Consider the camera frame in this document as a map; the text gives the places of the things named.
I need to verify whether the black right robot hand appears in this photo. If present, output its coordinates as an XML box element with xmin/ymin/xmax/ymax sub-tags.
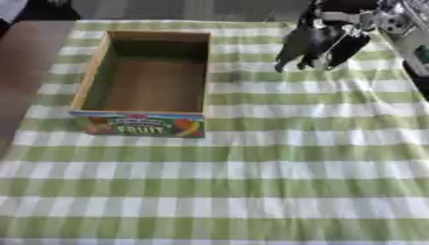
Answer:
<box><xmin>273</xmin><ymin>0</ymin><xmax>381</xmax><ymax>74</ymax></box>

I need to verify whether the open wooden box printed front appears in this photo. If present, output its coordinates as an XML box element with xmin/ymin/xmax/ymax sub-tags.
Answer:
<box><xmin>68</xmin><ymin>30</ymin><xmax>214</xmax><ymax>139</ymax></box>

